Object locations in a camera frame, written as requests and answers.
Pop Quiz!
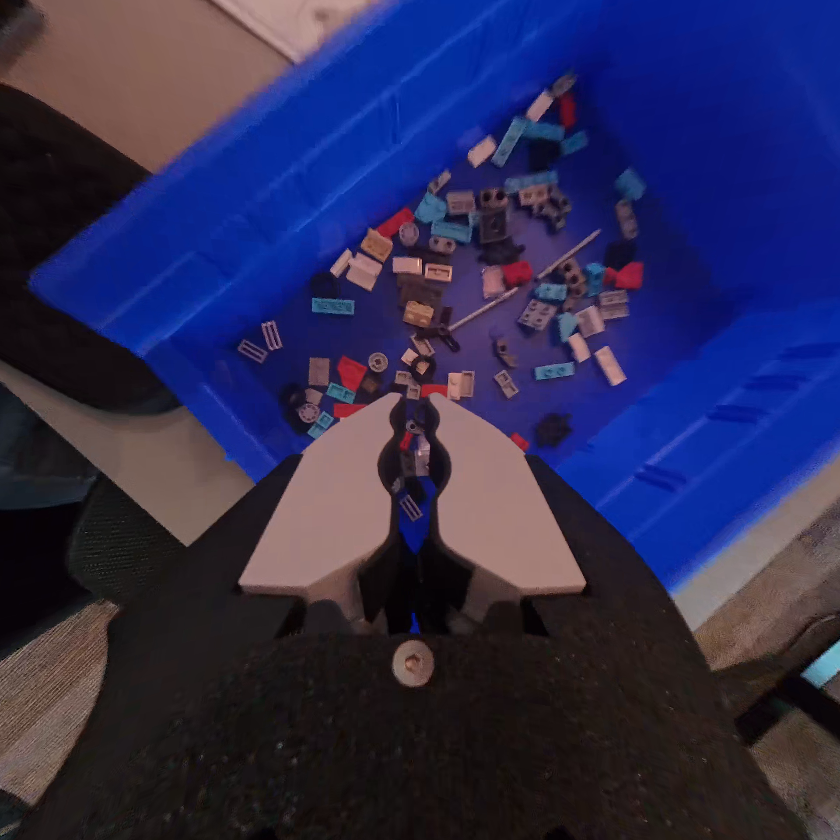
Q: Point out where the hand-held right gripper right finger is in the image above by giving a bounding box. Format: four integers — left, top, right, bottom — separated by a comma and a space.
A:
425, 392, 588, 621

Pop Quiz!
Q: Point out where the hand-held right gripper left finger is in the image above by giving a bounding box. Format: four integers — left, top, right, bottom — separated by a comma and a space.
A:
238, 391, 406, 623

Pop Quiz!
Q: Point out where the pile of toy bricks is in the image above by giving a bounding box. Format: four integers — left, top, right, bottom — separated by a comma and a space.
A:
236, 72, 647, 522

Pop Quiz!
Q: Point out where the blue plastic bin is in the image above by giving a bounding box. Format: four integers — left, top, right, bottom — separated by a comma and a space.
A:
29, 0, 840, 592

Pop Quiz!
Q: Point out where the instruction booklet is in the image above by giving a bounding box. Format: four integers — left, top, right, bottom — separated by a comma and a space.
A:
210, 0, 395, 64

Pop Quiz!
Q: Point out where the grey desk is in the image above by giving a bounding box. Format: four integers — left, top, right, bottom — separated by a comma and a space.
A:
0, 0, 719, 634

